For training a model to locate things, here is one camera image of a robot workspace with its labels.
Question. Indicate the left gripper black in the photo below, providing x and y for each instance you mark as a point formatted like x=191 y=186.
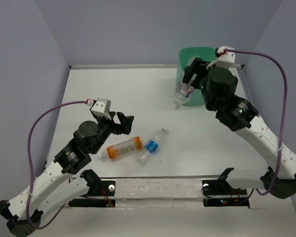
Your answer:
x=118 y=128

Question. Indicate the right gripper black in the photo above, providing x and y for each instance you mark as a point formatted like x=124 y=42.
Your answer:
x=198 y=67

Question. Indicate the clear bottle white printed label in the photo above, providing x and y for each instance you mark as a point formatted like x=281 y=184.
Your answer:
x=183 y=91

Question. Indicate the crushed bottle blue label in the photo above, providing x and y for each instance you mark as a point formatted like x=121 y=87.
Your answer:
x=151 y=146

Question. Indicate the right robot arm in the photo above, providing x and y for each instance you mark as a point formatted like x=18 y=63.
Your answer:
x=218 y=86

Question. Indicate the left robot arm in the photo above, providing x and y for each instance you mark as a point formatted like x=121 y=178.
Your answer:
x=66 y=177

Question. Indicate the green plastic bin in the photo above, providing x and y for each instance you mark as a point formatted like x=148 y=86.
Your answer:
x=184 y=58

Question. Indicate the large orange label bottle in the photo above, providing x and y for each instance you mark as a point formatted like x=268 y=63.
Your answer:
x=114 y=152

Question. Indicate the white foam strip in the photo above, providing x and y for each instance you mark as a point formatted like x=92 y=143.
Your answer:
x=155 y=188

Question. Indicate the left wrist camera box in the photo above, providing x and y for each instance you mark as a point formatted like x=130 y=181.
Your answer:
x=103 y=106

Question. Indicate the aluminium back rail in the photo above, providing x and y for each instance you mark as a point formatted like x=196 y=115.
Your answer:
x=134 y=66

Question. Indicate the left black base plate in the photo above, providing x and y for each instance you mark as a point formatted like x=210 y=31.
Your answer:
x=102 y=198

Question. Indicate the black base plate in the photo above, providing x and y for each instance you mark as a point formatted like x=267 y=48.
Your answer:
x=102 y=198
x=218 y=193

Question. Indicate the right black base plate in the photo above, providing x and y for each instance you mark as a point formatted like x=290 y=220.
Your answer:
x=218 y=193

